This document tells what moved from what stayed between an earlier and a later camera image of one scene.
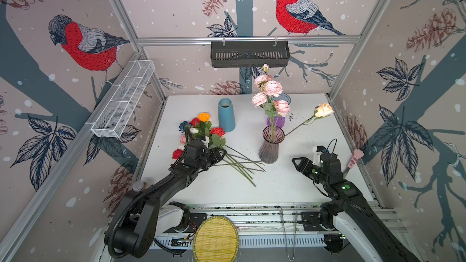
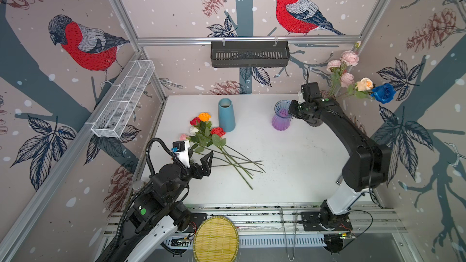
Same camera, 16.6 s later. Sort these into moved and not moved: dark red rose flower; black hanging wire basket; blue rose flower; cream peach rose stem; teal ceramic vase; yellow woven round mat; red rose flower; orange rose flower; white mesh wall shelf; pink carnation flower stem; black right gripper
Moved: cream peach rose stem; pink carnation flower stem; blue rose flower; black right gripper
Not moved: yellow woven round mat; white mesh wall shelf; dark red rose flower; teal ceramic vase; red rose flower; orange rose flower; black hanging wire basket
